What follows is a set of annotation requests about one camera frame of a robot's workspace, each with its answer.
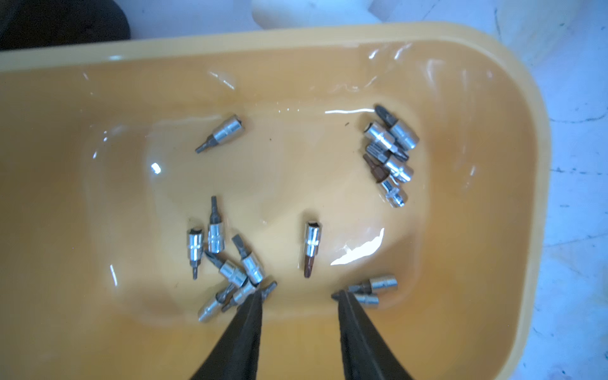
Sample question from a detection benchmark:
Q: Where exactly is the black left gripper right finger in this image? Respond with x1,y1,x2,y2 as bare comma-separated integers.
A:
337,291,413,380

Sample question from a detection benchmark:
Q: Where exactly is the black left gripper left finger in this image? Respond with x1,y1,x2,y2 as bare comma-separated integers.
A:
191,291,263,379

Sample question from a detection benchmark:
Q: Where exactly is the single metal bit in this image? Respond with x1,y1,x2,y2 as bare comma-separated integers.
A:
331,291,380,308

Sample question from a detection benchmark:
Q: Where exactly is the twelfth metal bit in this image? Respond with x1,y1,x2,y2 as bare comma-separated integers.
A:
304,221,322,279

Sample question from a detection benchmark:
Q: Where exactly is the fifteenth metal bit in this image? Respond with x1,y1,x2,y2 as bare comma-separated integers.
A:
363,154,408,208

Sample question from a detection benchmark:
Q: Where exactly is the fourteenth metal bit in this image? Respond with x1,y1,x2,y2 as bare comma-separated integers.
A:
365,143,414,183

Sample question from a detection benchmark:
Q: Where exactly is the thirteenth metal bit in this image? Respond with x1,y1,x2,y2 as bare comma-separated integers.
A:
364,121,409,162

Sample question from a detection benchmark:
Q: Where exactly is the eleventh metal bit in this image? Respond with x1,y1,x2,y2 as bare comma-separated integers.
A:
196,114,245,154

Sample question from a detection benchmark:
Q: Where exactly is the yellow plastic storage box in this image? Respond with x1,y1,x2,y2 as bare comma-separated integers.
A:
1,23,551,379

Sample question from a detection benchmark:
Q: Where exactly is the white pipe tee fitting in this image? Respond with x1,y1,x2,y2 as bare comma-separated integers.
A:
251,0,382,29

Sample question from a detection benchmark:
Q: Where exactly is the black plastic tool case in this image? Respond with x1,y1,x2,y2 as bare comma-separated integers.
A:
1,0,131,51

